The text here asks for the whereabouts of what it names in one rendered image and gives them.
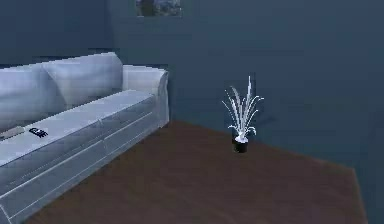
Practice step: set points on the white sofa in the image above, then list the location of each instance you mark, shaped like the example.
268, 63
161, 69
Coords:
100, 133

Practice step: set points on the grey flat book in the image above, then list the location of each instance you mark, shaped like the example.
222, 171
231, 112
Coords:
11, 132

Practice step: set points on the framed wall picture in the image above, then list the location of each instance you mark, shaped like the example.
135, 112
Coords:
158, 7

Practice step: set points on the white plant in black pot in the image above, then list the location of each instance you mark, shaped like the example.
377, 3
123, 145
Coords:
242, 116

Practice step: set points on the black remote control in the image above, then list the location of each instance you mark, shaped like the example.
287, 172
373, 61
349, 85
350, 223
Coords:
38, 132

